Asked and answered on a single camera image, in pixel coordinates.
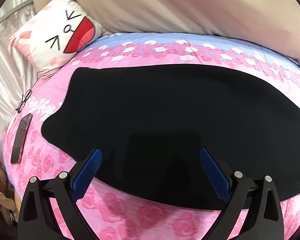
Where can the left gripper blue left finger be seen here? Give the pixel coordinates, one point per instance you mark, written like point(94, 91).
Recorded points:
point(82, 174)

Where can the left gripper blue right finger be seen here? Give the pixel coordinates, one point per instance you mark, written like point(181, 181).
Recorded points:
point(216, 176)

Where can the black pants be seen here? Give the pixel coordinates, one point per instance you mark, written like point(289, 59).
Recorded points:
point(151, 122)

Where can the pink rose bed sheet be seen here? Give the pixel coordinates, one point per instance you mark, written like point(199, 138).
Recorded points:
point(111, 213)

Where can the black smartphone red case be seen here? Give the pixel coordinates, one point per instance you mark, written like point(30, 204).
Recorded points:
point(20, 137)

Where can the brown crumpled cloth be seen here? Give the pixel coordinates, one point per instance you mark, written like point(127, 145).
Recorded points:
point(9, 200)

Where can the silver satin curtain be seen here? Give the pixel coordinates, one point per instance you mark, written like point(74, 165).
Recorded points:
point(16, 73)

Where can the cartoon cat face pillow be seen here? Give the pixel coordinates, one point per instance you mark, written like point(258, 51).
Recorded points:
point(54, 35)

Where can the black frame eyeglasses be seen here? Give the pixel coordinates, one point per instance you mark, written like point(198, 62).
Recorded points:
point(23, 101)

